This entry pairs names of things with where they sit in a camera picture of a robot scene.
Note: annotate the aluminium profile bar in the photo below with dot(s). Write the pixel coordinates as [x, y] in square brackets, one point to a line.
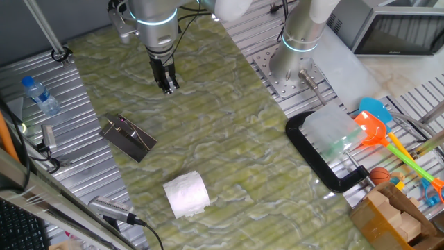
[431, 140]
[433, 112]

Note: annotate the silver tripod pole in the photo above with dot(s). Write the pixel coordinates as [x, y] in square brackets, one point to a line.
[43, 27]

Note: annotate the translucent plastic box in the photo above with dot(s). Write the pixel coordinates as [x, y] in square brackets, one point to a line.
[329, 133]

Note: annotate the black power plug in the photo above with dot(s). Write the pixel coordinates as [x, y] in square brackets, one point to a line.
[274, 7]

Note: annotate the brown cardboard box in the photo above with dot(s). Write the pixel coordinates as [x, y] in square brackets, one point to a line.
[364, 222]

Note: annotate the aluminium frame bar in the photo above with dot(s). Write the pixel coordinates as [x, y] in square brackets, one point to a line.
[52, 205]

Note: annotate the green marble pattern mat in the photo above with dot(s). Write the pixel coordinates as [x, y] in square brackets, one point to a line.
[225, 139]

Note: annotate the clear water bottle blue cap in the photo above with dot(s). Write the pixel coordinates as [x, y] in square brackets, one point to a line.
[41, 97]

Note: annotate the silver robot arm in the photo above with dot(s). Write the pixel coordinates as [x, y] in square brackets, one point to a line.
[156, 21]

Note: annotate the small silver camera on stand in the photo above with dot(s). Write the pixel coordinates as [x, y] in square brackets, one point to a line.
[48, 137]

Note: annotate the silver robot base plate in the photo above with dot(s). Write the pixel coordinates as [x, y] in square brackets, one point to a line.
[277, 83]

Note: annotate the silver microwave oven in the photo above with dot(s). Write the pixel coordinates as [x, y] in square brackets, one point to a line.
[392, 31]

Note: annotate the small toy basketball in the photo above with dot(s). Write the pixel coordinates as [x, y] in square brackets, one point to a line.
[379, 175]

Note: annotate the plain wooden block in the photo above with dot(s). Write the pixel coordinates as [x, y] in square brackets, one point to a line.
[411, 225]
[388, 213]
[378, 198]

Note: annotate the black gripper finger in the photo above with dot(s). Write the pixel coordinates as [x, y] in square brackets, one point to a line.
[173, 81]
[164, 83]

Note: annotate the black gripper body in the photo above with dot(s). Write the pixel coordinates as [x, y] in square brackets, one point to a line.
[162, 67]

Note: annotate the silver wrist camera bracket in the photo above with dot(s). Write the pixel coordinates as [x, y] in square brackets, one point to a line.
[121, 24]

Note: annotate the grey plastic sheet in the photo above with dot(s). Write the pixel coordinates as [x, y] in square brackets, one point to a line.
[343, 73]

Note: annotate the white toilet paper roll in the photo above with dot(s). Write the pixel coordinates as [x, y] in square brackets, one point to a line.
[189, 196]

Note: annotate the orange rod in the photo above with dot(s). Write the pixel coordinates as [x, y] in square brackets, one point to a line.
[7, 139]

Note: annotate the silver grille camera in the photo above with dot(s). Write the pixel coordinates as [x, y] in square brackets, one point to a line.
[109, 207]

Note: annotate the black keyboard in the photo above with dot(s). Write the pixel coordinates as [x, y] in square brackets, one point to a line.
[19, 229]

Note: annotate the black C-clamp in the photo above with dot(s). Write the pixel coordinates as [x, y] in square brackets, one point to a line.
[312, 159]

